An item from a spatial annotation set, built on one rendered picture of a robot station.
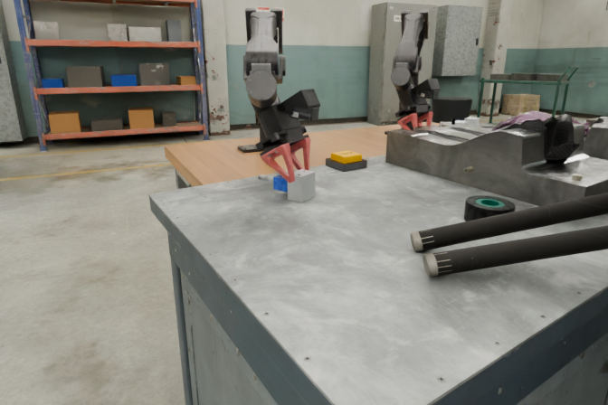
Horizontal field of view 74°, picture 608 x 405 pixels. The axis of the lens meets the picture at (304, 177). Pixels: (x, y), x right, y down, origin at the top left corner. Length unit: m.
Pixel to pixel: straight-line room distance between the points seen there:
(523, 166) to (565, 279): 0.34
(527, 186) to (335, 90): 6.29
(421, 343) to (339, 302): 0.11
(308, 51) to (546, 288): 6.43
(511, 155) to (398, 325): 0.54
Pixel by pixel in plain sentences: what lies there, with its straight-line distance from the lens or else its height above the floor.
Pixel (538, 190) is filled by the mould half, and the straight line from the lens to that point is 0.91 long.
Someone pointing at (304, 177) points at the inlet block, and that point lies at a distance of 0.81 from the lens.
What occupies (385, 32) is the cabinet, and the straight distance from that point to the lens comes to 6.96.
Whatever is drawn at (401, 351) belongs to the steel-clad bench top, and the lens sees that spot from 0.44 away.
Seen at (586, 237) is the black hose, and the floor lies 0.86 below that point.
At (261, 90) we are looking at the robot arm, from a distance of 0.76.
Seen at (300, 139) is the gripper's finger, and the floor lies 0.92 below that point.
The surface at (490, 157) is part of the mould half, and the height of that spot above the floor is 0.88.
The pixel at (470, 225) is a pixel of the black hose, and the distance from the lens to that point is 0.64.
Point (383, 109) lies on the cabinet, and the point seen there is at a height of 0.28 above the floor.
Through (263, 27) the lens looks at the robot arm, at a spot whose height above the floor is 1.15.
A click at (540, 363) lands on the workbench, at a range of 0.63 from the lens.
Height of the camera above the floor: 1.08
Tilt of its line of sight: 16 degrees down
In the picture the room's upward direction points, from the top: straight up
